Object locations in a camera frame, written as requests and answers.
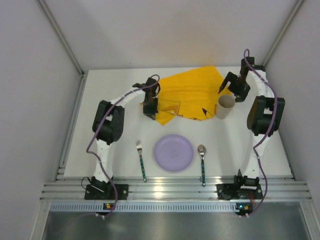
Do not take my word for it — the beige paper cup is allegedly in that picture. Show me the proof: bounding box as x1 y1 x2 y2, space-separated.
215 94 236 120

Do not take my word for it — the yellow cloth placemat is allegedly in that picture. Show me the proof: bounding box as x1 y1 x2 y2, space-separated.
155 66 231 126

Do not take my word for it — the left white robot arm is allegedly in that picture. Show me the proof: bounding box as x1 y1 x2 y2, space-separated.
86 74 161 199

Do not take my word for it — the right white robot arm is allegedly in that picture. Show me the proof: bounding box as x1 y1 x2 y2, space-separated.
219 50 286 193

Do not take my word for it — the purple plastic plate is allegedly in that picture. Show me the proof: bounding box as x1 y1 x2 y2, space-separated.
153 134 194 173

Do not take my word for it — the fork with green handle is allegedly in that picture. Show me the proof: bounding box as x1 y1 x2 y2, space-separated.
136 140 147 183

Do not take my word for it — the spoon with green handle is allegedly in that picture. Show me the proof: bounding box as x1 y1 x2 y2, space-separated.
197 144 207 187

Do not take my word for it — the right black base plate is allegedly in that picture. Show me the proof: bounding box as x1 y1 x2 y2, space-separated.
216 183 263 201

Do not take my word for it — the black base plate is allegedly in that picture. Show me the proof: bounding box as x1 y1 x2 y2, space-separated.
216 183 263 201
84 184 129 200

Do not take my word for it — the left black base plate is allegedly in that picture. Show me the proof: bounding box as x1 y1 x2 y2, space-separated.
84 184 129 200

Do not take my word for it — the right aluminium frame post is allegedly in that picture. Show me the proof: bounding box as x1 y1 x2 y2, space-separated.
258 0 306 68

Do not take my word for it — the aluminium frame post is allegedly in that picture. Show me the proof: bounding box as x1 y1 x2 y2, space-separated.
35 0 85 76
258 0 306 68

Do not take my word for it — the left aluminium frame post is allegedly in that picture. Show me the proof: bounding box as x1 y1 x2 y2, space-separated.
35 0 85 76

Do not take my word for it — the aluminium front rail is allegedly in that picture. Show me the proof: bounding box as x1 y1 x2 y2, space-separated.
40 177 312 202

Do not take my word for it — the perforated cable duct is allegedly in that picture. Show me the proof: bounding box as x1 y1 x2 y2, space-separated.
50 202 252 213

